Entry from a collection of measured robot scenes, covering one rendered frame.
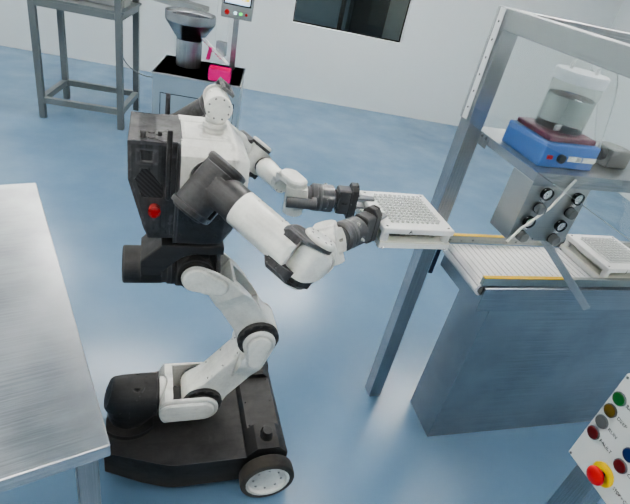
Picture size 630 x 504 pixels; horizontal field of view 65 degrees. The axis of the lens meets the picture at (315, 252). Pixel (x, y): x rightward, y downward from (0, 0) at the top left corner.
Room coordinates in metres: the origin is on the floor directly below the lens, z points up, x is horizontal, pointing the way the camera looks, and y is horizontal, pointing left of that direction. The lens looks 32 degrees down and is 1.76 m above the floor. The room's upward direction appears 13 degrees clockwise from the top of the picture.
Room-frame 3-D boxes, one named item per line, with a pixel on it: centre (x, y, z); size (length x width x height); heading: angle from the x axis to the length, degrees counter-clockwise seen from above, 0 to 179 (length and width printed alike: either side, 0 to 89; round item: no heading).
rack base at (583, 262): (1.79, -1.14, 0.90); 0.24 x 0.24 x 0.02; 21
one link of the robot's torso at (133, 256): (1.19, 0.41, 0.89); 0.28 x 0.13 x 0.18; 112
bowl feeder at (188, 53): (3.82, 1.20, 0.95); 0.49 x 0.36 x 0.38; 101
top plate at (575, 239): (1.79, -1.14, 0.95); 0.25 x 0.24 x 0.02; 21
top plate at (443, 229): (1.46, -0.26, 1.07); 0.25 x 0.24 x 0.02; 21
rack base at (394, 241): (1.46, -0.25, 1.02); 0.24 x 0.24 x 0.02; 21
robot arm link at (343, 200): (1.45, -0.03, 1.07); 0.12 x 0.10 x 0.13; 104
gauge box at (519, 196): (1.47, -0.66, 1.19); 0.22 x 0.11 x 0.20; 111
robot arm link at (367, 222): (1.29, -0.12, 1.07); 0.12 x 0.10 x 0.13; 144
